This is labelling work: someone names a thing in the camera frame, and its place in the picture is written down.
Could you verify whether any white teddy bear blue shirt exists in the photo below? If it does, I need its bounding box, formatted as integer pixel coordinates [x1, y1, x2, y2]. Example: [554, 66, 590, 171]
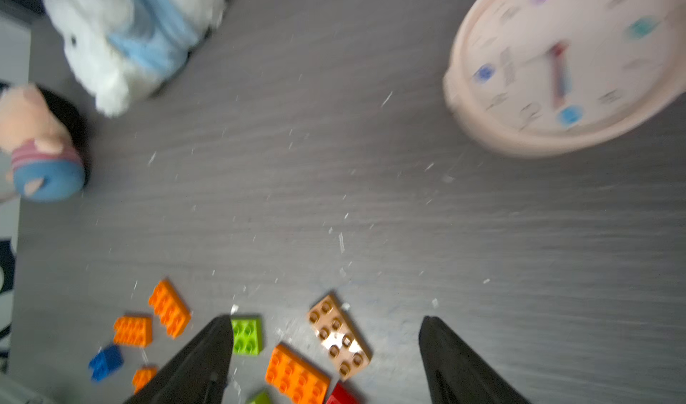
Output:
[43, 0, 226, 118]

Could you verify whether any orange 2x3 lego brick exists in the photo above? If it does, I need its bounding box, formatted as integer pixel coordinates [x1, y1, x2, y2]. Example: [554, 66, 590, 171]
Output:
[113, 316, 153, 349]

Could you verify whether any green 2x4 lego brick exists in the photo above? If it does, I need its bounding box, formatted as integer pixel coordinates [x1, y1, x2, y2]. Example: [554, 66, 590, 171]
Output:
[232, 316, 264, 357]

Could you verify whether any tan 2x4 lego brick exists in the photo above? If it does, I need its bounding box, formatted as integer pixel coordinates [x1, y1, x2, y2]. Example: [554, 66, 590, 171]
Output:
[307, 293, 373, 382]

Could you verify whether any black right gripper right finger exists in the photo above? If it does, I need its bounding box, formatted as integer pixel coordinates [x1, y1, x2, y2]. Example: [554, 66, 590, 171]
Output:
[419, 316, 529, 404]

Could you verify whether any plush doll striped shirt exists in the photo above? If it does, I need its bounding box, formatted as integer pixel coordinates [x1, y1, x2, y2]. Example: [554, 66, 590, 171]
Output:
[1, 82, 88, 203]

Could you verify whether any small orange lego brick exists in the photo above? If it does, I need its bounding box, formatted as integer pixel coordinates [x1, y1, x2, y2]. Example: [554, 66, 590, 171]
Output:
[132, 366, 158, 393]

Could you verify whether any orange 2x4 lego brick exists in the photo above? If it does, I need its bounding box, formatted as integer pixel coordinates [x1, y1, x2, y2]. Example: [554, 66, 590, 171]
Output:
[148, 278, 191, 339]
[265, 343, 330, 404]

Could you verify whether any pink round toy clock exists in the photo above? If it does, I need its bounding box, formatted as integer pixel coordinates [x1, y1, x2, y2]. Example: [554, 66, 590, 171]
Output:
[443, 0, 685, 157]

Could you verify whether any lime green 2x2 lego brick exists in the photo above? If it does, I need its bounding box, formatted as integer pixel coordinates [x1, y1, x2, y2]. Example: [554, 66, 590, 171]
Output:
[247, 390, 272, 404]

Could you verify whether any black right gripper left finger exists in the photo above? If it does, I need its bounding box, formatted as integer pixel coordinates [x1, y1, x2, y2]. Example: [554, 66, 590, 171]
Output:
[125, 315, 234, 404]

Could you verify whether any red 2x2 lego brick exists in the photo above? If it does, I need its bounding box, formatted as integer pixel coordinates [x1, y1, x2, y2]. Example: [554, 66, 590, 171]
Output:
[326, 382, 360, 404]

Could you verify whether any blue 2x2 lego brick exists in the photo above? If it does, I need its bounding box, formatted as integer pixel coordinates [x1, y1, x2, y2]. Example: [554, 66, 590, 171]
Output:
[89, 344, 123, 383]

